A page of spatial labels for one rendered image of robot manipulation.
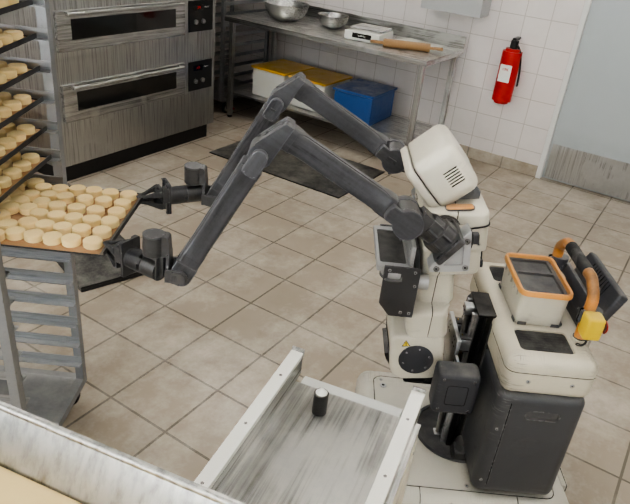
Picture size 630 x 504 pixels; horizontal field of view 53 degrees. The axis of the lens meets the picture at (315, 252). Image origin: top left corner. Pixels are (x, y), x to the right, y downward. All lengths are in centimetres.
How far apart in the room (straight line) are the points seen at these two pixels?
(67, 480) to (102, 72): 396
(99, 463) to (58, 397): 185
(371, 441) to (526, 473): 79
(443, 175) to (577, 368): 63
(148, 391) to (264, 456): 146
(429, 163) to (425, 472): 100
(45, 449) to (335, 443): 76
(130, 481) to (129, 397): 204
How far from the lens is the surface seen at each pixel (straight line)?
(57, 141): 213
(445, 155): 164
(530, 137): 550
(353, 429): 141
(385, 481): 124
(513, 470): 207
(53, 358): 258
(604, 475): 281
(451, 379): 188
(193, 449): 250
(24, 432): 75
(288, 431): 138
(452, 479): 215
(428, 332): 189
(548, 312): 192
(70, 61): 438
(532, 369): 181
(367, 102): 527
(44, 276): 238
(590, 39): 532
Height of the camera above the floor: 182
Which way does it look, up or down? 29 degrees down
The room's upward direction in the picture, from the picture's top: 6 degrees clockwise
